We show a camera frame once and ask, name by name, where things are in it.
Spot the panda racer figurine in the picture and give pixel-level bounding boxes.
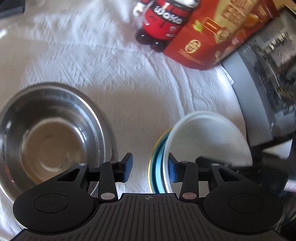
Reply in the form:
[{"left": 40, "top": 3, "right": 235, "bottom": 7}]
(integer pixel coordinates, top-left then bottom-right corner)
[{"left": 132, "top": 0, "right": 200, "bottom": 52}]

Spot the red quail eggs bag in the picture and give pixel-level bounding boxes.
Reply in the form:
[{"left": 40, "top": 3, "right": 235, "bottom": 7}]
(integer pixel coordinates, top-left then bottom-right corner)
[{"left": 164, "top": 0, "right": 279, "bottom": 70}]

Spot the white paper bowl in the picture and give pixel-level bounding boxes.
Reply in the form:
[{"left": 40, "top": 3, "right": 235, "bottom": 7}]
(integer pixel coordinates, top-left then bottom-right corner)
[{"left": 162, "top": 111, "right": 253, "bottom": 194}]

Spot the blue enamel bowl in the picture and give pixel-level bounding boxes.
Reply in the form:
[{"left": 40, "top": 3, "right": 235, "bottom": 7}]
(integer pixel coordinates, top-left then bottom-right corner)
[{"left": 151, "top": 136, "right": 171, "bottom": 194}]

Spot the stainless steel bowl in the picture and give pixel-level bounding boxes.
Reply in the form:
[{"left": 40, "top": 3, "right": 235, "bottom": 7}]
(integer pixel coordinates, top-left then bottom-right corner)
[{"left": 1, "top": 83, "right": 118, "bottom": 202}]

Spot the cream bowl yellow rim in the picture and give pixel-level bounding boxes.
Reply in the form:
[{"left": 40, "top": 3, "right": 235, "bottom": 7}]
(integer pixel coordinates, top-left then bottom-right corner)
[{"left": 147, "top": 128, "right": 173, "bottom": 194}]

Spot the white glass PC case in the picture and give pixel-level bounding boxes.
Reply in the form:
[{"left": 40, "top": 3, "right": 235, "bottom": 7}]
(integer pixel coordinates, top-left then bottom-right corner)
[{"left": 222, "top": 6, "right": 295, "bottom": 147}]

